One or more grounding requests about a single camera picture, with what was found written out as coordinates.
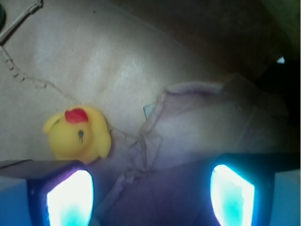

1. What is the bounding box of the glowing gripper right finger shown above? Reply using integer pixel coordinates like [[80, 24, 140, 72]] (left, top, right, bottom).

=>
[[210, 153, 274, 226]]

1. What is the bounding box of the brown paper bag bin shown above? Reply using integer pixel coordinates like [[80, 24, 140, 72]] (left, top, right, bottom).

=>
[[0, 0, 301, 226]]

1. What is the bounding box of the yellow rubber duck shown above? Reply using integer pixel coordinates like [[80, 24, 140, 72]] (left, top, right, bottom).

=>
[[42, 105, 111, 164]]

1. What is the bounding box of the dark green curved object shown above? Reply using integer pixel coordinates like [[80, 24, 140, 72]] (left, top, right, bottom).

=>
[[0, 4, 6, 30]]

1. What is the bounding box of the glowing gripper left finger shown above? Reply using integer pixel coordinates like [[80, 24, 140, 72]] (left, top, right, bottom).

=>
[[27, 161, 94, 226]]

